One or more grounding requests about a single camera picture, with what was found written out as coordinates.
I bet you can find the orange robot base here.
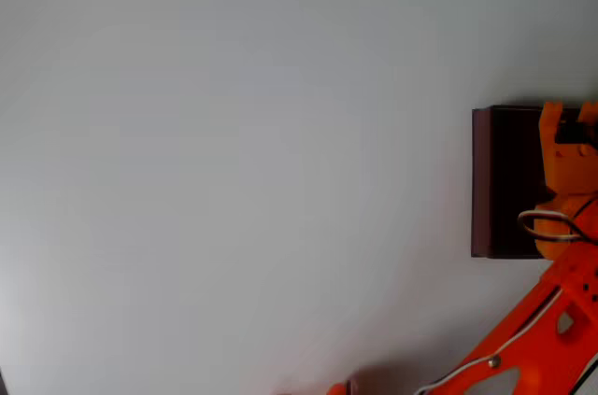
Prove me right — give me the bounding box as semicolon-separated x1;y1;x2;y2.
325;378;360;395

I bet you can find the dark maroon open box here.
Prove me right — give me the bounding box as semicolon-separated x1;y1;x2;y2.
470;105;598;260

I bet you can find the thin looped servo cable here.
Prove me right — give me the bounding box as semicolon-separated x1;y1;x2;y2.
517;209;586;243

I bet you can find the white cable along arm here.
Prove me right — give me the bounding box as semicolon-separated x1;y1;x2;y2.
413;289;564;395

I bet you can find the thick black servo cable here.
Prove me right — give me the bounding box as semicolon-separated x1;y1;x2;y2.
571;197;598;245

